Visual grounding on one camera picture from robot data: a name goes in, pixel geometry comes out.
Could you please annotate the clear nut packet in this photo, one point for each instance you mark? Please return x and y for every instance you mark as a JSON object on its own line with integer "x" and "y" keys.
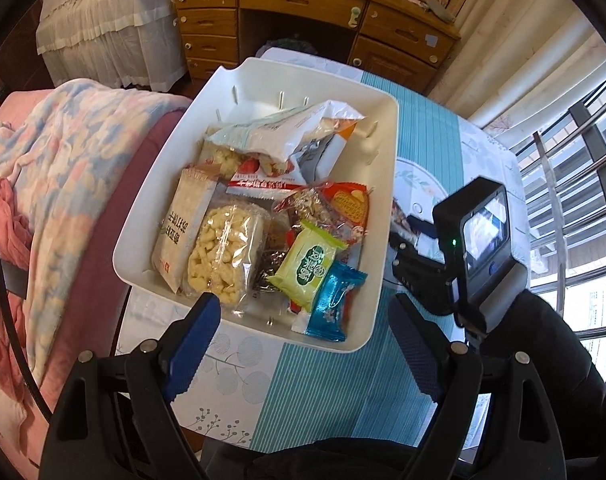
{"x": 303, "y": 205}

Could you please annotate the red white snack bag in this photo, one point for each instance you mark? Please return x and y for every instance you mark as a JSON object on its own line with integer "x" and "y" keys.
{"x": 260, "y": 185}

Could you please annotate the cream curtain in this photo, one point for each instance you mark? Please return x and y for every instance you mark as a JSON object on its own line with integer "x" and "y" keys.
{"x": 523, "y": 75}

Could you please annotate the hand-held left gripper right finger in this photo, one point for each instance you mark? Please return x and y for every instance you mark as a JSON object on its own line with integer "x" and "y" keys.
{"x": 418, "y": 355}

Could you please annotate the dark shiny red-striped packet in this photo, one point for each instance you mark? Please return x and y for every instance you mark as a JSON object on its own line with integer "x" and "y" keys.
{"x": 270, "y": 265}

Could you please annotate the white plastic bin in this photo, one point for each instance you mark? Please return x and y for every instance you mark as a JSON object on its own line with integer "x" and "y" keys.
{"x": 368, "y": 285}

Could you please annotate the green patterned bundle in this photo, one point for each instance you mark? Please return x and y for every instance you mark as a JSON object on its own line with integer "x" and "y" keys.
{"x": 288, "y": 44}

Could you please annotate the dark wooden cabinet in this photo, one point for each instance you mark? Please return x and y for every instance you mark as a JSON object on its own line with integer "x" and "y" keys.
{"x": 13, "y": 75}

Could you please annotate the pink floral blanket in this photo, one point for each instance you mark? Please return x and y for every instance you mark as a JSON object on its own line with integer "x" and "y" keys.
{"x": 73, "y": 160}

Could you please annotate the person's right forearm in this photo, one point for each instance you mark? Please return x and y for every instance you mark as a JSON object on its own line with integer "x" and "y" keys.
{"x": 548, "y": 360}

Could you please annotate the bed with white lace cover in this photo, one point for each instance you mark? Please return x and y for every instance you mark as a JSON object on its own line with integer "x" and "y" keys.
{"x": 108, "y": 20}

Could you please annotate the cream cereal bar packet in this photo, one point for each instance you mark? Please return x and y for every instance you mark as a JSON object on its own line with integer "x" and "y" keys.
{"x": 180, "y": 230}

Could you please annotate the pale rice cake packet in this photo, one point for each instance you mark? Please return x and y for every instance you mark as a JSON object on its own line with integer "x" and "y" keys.
{"x": 220, "y": 157}

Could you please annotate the large white teal snack bag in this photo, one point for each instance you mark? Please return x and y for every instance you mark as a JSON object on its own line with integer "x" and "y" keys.
{"x": 278, "y": 132}

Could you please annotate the red biscuit snack packet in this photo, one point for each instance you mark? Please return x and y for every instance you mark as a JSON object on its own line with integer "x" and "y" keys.
{"x": 350, "y": 205}

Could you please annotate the green snack packet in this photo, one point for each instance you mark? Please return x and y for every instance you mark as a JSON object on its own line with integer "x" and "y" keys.
{"x": 308, "y": 265}

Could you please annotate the blue snack packet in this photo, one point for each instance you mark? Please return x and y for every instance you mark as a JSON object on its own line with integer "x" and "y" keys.
{"x": 333, "y": 305}

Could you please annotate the puffed rice bar clear packet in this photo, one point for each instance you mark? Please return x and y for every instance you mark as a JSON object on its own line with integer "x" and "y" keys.
{"x": 225, "y": 255}

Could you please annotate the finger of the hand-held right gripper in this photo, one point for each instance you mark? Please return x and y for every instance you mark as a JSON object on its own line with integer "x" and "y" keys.
{"x": 419, "y": 225}
{"x": 418, "y": 280}

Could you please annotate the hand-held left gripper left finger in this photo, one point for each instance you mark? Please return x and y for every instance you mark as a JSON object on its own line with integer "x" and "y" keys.
{"x": 193, "y": 345}

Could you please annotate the metal window railing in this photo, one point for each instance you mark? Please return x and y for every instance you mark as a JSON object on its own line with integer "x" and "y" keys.
{"x": 553, "y": 180}

